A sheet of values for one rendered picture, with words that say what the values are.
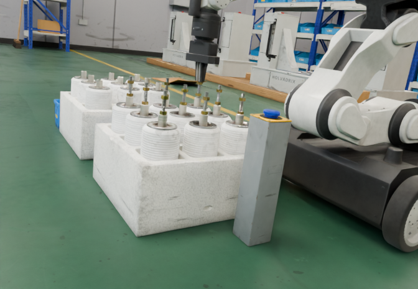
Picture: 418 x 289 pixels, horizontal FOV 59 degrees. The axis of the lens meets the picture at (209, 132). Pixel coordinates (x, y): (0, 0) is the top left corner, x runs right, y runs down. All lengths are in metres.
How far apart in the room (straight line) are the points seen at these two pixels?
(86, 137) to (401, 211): 1.00
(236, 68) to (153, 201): 3.63
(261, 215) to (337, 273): 0.21
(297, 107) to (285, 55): 2.73
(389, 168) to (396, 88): 2.08
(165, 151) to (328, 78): 0.49
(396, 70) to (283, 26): 1.27
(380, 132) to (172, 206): 0.70
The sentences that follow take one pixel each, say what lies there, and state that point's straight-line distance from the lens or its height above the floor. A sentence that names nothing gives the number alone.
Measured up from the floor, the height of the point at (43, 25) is 0.36.
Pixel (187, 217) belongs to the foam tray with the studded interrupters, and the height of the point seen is 0.03.
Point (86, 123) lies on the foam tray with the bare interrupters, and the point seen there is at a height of 0.14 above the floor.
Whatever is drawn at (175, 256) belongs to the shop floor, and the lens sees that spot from 0.86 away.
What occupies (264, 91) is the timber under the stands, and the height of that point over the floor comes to 0.05.
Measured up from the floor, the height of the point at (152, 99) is 0.22.
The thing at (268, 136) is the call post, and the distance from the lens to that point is 0.84.
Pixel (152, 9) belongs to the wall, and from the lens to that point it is 7.79.
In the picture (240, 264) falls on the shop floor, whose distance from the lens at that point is 0.87.
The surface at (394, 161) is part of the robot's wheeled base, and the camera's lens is 1.10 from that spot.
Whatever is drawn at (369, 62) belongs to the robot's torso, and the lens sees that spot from 1.14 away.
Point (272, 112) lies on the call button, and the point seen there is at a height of 0.33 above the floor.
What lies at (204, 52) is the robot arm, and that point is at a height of 0.43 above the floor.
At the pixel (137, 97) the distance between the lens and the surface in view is 1.44.
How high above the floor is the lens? 0.47
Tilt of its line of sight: 14 degrees down
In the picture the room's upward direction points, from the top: 7 degrees clockwise
